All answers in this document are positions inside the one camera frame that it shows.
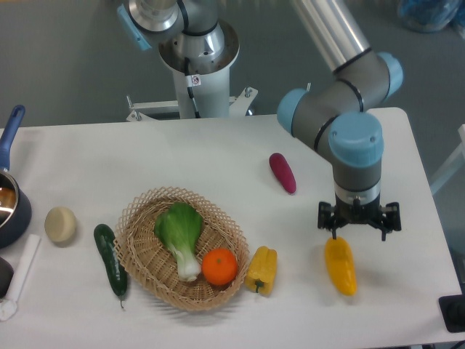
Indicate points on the white frame at right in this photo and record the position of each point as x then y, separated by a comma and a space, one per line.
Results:
449, 167

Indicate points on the orange fruit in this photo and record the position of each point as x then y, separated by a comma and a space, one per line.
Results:
219, 266

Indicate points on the yellow mango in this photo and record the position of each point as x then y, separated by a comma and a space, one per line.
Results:
340, 265

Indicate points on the blue plastic bag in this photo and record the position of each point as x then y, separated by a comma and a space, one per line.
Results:
427, 16

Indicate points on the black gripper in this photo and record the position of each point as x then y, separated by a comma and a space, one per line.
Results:
384, 218

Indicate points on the woven wicker basket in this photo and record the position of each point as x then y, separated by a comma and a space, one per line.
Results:
154, 267

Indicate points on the dark round object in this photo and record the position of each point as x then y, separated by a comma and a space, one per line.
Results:
6, 275

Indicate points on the purple sweet potato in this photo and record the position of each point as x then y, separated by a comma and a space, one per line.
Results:
282, 172

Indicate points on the black device at edge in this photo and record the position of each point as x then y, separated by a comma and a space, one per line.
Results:
452, 310

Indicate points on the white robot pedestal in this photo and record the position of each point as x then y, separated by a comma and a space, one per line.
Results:
198, 97

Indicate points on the green bok choy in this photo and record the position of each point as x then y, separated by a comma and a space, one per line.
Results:
179, 229

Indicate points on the blue saucepan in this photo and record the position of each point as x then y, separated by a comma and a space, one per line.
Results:
16, 209

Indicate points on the yellow bell pepper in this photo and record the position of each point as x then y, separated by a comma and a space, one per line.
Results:
262, 271

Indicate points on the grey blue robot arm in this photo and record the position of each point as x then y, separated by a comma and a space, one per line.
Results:
199, 48

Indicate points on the beige round potato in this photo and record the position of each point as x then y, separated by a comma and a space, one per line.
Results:
60, 224

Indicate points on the white rolled cloth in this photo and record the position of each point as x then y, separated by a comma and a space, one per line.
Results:
9, 302

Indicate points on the dark green cucumber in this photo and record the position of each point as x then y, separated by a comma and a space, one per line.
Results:
104, 239

